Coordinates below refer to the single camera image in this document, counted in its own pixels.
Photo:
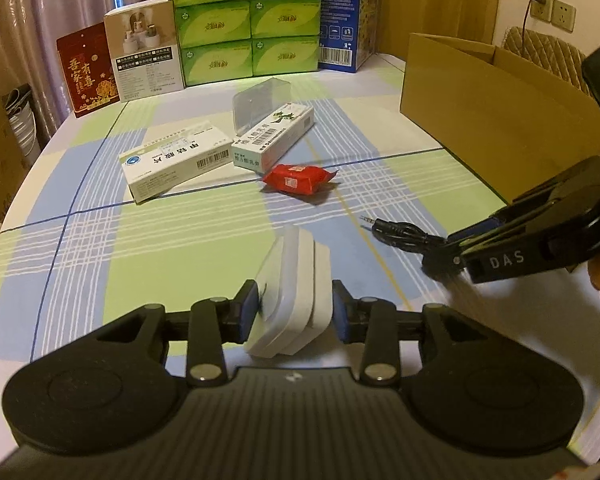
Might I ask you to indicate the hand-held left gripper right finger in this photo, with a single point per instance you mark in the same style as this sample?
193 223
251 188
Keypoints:
341 310

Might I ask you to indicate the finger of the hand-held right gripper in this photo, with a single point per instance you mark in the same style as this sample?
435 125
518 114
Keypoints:
447 260
497 220

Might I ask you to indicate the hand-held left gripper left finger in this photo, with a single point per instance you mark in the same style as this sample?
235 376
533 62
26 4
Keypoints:
247 310

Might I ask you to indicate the white plastic charger holder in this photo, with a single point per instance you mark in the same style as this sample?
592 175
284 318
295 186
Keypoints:
295 290

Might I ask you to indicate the long white green medicine box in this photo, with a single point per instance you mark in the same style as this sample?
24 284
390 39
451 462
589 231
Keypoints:
275 135

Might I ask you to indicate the clear plastic case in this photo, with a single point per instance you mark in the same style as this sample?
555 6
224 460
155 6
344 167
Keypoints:
260 100

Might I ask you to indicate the checkered cloth desktop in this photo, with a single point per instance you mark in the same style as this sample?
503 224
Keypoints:
130 270

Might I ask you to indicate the red snack packet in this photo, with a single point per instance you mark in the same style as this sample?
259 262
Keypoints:
297 177

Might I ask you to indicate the white blue medicine box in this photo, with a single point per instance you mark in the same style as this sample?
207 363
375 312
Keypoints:
170 170

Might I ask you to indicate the quilted beige cushion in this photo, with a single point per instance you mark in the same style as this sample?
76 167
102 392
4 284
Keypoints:
545 47

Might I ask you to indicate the golden brown curtain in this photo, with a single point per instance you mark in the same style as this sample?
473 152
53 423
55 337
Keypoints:
440 0

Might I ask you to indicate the blue milk carton box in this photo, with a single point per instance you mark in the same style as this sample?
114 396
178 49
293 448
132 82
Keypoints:
340 10

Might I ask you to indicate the white humidifier box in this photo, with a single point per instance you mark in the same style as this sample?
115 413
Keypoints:
145 55

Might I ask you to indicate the red gift box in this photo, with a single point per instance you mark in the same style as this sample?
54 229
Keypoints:
87 70

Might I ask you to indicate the brown printed cardboard box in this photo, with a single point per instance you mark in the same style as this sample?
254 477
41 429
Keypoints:
0 160

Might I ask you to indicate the stack of green tissue boxes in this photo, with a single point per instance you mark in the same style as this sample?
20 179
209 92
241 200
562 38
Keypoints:
245 20

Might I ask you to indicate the white plastic bucket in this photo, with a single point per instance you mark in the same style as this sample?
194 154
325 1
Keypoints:
22 120

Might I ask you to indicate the beige wall socket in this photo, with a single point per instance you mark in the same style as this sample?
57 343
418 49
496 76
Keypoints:
562 15
544 12

